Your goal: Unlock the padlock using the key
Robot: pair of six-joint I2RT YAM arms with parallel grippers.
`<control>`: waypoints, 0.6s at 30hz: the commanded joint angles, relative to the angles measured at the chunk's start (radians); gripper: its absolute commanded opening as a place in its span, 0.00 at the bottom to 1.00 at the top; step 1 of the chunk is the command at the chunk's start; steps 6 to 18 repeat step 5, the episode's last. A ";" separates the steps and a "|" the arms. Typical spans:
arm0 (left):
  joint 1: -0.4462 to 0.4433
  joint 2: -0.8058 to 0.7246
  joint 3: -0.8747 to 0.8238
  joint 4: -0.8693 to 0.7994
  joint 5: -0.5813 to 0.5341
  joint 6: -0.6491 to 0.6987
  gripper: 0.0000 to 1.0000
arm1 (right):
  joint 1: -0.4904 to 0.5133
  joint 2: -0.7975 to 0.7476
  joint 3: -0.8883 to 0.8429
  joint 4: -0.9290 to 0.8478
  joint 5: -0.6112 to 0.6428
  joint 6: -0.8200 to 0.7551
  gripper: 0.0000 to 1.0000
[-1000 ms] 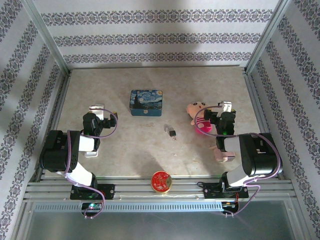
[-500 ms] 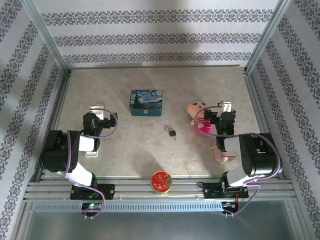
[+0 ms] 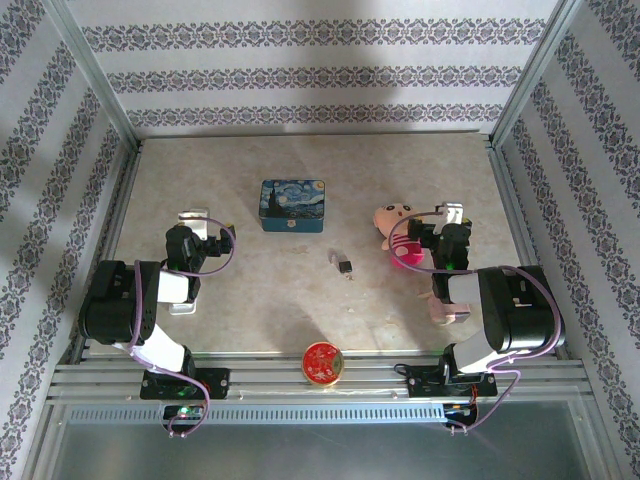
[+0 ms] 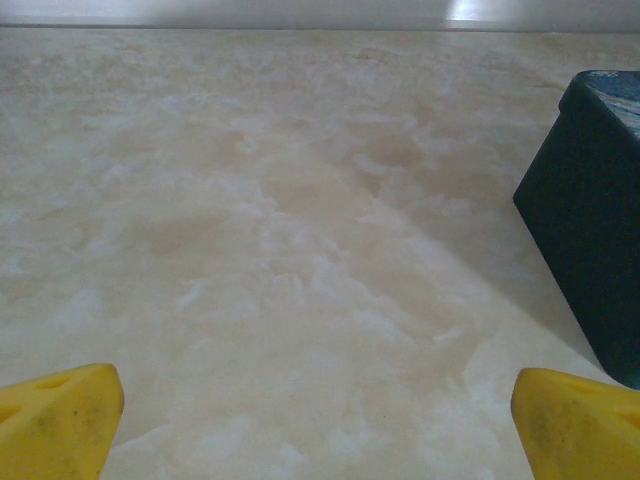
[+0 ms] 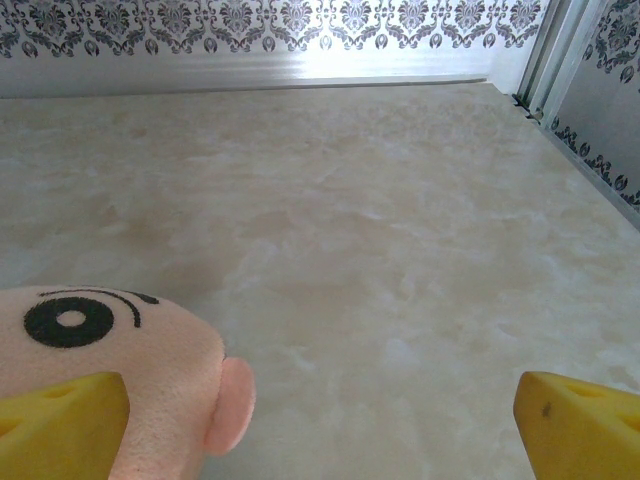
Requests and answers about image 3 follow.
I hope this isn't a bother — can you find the starry night print tin box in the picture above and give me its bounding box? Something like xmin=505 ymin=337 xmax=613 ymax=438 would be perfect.
xmin=258 ymin=178 xmax=326 ymax=235

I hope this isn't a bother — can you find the pink plush doll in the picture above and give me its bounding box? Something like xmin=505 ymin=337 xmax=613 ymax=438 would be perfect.
xmin=373 ymin=201 xmax=426 ymax=270

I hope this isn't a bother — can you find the pale pink toy piece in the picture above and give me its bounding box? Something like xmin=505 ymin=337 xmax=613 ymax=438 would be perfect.
xmin=419 ymin=292 xmax=472 ymax=327

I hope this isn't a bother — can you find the left controller board green light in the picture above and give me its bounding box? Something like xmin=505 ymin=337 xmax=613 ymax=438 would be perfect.
xmin=163 ymin=404 xmax=205 ymax=420

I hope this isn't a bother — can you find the round red gold tin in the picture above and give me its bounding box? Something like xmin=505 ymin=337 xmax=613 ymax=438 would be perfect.
xmin=301 ymin=341 xmax=345 ymax=387

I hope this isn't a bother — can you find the grey metal front plate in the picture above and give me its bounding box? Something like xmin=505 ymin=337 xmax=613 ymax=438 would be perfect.
xmin=22 ymin=399 xmax=616 ymax=480

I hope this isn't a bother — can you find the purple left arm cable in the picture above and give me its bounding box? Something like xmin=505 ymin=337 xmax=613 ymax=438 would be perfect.
xmin=127 ymin=215 xmax=239 ymax=374

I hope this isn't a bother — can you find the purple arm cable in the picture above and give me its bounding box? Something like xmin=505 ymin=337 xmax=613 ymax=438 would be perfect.
xmin=388 ymin=209 xmax=564 ymax=371
xmin=127 ymin=215 xmax=239 ymax=374

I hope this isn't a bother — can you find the aluminium side rail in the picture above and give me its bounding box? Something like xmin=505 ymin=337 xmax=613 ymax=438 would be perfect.
xmin=487 ymin=142 xmax=584 ymax=366
xmin=54 ymin=142 xmax=144 ymax=366

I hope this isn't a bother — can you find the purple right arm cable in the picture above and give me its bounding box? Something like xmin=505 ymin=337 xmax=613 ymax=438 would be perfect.
xmin=388 ymin=209 xmax=564 ymax=371

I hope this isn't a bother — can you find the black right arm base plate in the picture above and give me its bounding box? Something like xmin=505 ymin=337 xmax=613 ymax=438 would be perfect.
xmin=407 ymin=372 xmax=499 ymax=400

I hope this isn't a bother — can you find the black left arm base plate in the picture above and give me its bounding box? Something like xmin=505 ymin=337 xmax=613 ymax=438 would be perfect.
xmin=139 ymin=367 xmax=231 ymax=401

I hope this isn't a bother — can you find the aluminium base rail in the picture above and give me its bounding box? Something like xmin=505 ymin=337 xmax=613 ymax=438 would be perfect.
xmin=47 ymin=349 xmax=589 ymax=401

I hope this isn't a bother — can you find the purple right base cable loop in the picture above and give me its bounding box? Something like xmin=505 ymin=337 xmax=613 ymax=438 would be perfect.
xmin=448 ymin=369 xmax=521 ymax=437

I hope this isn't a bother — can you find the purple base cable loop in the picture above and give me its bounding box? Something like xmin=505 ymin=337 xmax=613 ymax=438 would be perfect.
xmin=167 ymin=382 xmax=214 ymax=440
xmin=448 ymin=369 xmax=521 ymax=437

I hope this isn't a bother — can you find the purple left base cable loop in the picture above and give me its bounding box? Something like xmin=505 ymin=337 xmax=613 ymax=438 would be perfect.
xmin=167 ymin=382 xmax=214 ymax=440

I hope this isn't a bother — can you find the aluminium frame post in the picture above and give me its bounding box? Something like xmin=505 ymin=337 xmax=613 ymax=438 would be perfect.
xmin=42 ymin=0 xmax=141 ymax=151
xmin=490 ymin=0 xmax=589 ymax=149

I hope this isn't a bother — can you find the grey slotted cable duct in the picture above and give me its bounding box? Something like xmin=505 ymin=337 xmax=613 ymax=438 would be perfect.
xmin=67 ymin=403 xmax=447 ymax=426

